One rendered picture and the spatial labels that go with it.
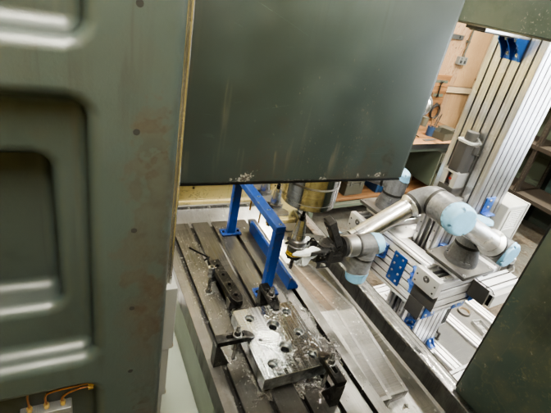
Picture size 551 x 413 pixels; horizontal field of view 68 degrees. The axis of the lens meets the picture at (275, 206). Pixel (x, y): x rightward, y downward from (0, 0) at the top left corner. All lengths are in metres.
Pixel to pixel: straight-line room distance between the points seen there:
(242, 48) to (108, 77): 0.34
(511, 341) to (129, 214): 1.29
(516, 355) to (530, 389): 0.10
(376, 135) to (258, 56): 0.38
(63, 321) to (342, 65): 0.72
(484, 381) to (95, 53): 1.55
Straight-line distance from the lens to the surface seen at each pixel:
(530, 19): 1.55
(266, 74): 0.86
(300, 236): 1.24
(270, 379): 1.32
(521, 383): 1.63
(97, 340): 0.80
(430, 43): 1.07
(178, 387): 1.73
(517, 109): 2.09
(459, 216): 1.56
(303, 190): 1.10
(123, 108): 0.57
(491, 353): 1.66
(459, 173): 2.13
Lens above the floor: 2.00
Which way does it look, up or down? 28 degrees down
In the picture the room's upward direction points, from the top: 12 degrees clockwise
